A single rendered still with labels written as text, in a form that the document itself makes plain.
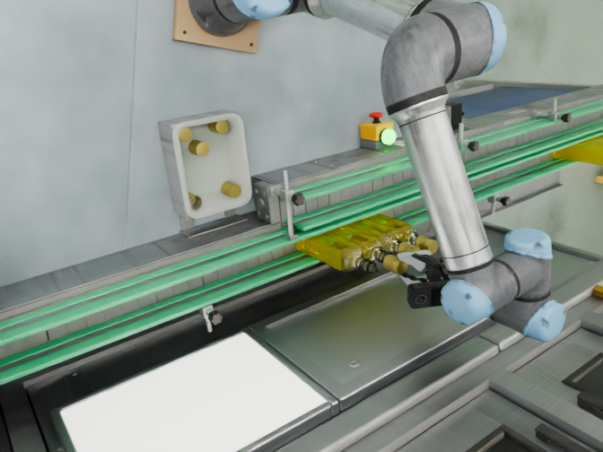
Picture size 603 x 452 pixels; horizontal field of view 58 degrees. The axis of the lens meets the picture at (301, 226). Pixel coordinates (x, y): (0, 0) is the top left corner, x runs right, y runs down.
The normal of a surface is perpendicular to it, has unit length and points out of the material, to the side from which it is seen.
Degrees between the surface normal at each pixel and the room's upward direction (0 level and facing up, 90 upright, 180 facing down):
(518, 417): 90
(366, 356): 90
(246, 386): 90
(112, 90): 0
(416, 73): 45
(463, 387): 90
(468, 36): 17
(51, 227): 0
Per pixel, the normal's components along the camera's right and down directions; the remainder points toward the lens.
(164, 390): -0.09, -0.93
